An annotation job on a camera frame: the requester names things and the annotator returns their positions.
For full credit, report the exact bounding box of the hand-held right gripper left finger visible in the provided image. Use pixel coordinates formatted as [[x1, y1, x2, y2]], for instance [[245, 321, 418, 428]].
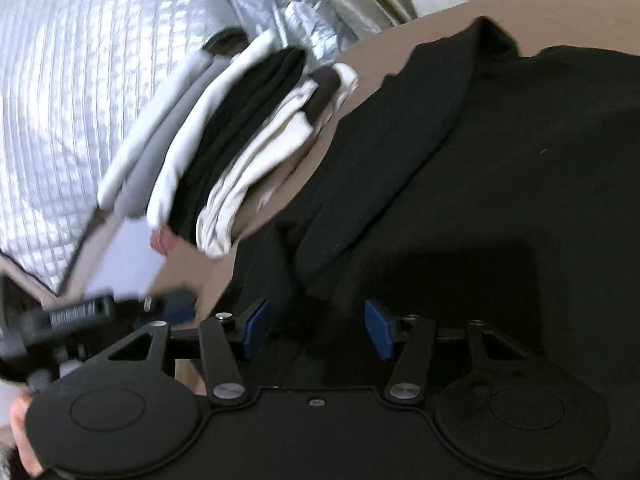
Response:
[[106, 299, 272, 408]]

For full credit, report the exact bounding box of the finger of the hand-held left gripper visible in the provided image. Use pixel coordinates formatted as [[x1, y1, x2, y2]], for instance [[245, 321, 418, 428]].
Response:
[[112, 287, 197, 322]]

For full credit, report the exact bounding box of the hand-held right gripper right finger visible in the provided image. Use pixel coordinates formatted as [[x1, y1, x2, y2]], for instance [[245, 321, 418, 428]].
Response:
[[365, 300, 532, 406]]

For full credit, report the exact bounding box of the stack of clothes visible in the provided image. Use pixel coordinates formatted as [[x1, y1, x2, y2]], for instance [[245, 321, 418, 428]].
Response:
[[96, 29, 360, 261]]

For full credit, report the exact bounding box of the black garment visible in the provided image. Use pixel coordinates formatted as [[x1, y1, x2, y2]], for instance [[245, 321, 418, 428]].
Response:
[[230, 16, 640, 411]]

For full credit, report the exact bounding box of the person's left hand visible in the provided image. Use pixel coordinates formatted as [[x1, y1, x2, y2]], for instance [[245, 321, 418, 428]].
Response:
[[10, 394, 48, 478]]

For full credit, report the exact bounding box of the red suitcase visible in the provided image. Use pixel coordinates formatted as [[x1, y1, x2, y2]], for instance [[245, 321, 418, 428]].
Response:
[[150, 226, 178, 257]]

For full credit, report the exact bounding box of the silver quilted insulation sheet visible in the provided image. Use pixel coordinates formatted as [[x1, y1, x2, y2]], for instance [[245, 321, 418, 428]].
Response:
[[0, 0, 251, 296]]

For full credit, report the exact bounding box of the crinkled silver foil sheet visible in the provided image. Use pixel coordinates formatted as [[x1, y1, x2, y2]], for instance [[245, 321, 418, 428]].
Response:
[[210, 0, 401, 68]]

